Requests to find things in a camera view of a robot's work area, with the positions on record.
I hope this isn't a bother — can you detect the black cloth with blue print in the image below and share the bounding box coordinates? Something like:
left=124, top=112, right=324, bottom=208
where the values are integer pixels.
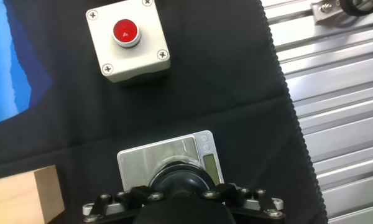
left=0, top=0, right=329, bottom=224

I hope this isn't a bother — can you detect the black cable loop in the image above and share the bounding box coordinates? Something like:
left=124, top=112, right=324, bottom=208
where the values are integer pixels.
left=339, top=0, right=373, bottom=17

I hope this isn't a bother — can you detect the clear glass jar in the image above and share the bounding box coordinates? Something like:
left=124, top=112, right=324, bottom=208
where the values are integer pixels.
left=157, top=157, right=206, bottom=170

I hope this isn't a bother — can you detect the black jar lid with knob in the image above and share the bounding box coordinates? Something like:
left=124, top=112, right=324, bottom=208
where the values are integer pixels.
left=148, top=163, right=216, bottom=198

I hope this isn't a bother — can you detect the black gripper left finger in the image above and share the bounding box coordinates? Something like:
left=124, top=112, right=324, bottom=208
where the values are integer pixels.
left=82, top=185, right=166, bottom=224

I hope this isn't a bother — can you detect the light wooden cube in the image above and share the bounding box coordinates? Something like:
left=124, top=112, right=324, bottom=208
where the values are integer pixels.
left=0, top=164, right=66, bottom=224

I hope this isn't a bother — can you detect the silver digital scale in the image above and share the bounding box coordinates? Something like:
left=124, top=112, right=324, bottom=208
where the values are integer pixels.
left=116, top=129, right=225, bottom=191

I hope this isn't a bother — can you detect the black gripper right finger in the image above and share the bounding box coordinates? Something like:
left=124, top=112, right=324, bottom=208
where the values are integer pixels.
left=201, top=182, right=285, bottom=224

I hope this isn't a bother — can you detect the small silver bracket device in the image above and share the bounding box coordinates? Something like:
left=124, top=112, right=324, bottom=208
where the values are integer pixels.
left=310, top=0, right=373, bottom=25

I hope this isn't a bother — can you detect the white box with red button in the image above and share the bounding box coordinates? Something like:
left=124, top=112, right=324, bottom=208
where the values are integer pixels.
left=85, top=0, right=172, bottom=84

